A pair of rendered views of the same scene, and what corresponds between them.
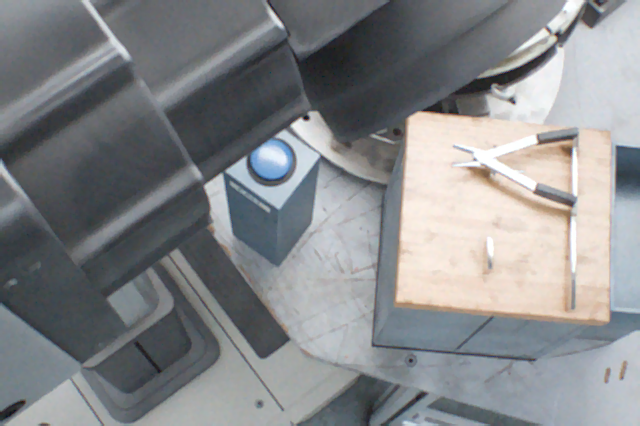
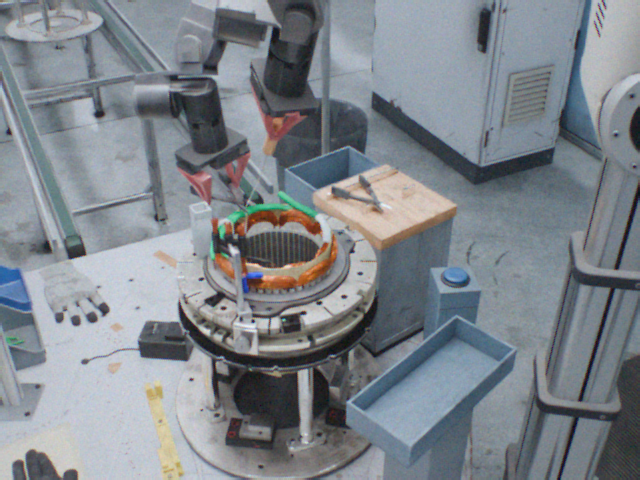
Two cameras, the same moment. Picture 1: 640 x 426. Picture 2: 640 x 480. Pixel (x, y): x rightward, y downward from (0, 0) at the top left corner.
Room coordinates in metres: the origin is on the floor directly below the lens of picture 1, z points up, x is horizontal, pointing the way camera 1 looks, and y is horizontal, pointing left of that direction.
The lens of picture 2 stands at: (1.08, 0.73, 1.80)
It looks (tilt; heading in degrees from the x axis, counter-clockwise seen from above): 35 degrees down; 235
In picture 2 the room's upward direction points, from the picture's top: straight up
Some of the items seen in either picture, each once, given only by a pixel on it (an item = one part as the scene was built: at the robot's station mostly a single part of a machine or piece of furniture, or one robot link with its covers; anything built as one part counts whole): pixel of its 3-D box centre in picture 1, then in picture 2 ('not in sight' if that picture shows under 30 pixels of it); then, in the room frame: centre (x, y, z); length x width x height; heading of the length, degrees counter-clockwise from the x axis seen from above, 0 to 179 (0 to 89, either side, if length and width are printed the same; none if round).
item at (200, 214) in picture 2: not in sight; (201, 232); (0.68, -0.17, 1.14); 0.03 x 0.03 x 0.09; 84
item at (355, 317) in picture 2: not in sight; (337, 326); (0.57, 0.05, 1.06); 0.09 x 0.04 x 0.01; 174
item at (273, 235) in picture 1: (271, 198); (447, 334); (0.33, 0.05, 0.91); 0.07 x 0.07 x 0.25; 62
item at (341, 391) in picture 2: not in sight; (344, 387); (0.52, 0.00, 0.85); 0.06 x 0.04 x 0.05; 40
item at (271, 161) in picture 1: (271, 159); (455, 275); (0.33, 0.05, 1.04); 0.04 x 0.04 x 0.01
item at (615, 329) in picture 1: (619, 263); (332, 225); (0.30, -0.33, 0.92); 0.17 x 0.11 x 0.28; 3
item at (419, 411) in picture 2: not in sight; (426, 442); (0.53, 0.22, 0.92); 0.25 x 0.11 x 0.28; 11
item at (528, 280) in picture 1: (504, 217); (383, 204); (0.30, -0.18, 1.05); 0.20 x 0.19 x 0.02; 93
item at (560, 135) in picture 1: (556, 136); (340, 192); (0.37, -0.22, 1.09); 0.04 x 0.01 x 0.02; 108
